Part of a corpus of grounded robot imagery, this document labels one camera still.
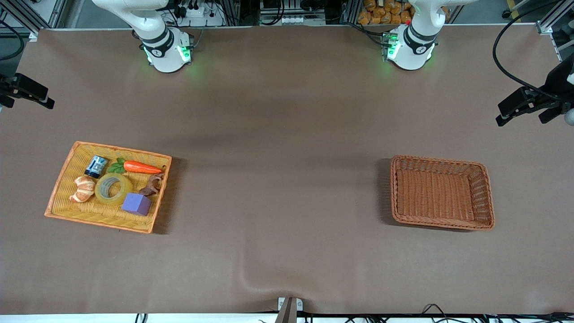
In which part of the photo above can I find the yellow clear tape roll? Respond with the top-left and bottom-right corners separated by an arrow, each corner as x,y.
95,173 -> 134,206

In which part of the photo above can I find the small blue labelled jar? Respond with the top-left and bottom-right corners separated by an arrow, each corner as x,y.
84,155 -> 109,179

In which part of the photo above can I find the toy croissant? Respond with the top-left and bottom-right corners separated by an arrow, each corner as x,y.
69,176 -> 96,203

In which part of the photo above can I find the brown wicker basket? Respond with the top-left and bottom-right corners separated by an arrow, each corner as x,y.
389,155 -> 496,231

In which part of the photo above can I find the yellow wicker basket orange rim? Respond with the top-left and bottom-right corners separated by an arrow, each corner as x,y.
44,141 -> 172,234

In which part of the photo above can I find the orange toy carrot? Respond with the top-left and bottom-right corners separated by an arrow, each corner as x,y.
107,158 -> 164,175

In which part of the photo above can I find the brown toy animal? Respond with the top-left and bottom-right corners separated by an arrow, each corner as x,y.
138,166 -> 165,196

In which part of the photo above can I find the purple foam cube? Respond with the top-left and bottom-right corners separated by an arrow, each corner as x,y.
122,193 -> 152,216

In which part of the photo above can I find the pile of orange buns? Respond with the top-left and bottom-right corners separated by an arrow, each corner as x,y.
357,0 -> 451,25

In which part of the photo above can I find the white power strip with plugs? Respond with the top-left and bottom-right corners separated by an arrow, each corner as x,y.
177,0 -> 225,26

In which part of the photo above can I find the long white power strip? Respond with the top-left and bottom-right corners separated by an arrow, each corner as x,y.
282,16 -> 326,26

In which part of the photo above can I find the brown table cloth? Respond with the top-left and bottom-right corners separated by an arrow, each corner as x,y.
0,25 -> 574,314

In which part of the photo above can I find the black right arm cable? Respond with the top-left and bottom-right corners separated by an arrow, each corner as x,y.
0,20 -> 25,61

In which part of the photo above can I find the aluminium frame profile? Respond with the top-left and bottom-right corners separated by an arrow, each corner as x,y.
536,0 -> 574,61
0,0 -> 68,41

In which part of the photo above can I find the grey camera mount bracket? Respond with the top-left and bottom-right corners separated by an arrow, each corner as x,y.
277,296 -> 304,323

